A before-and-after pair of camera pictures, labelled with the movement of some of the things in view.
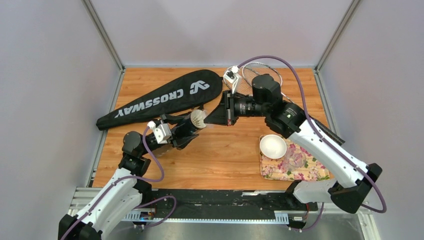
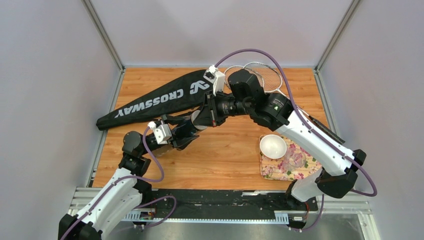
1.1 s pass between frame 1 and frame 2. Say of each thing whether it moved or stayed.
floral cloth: stayed
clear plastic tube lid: moved
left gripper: stayed
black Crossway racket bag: stayed
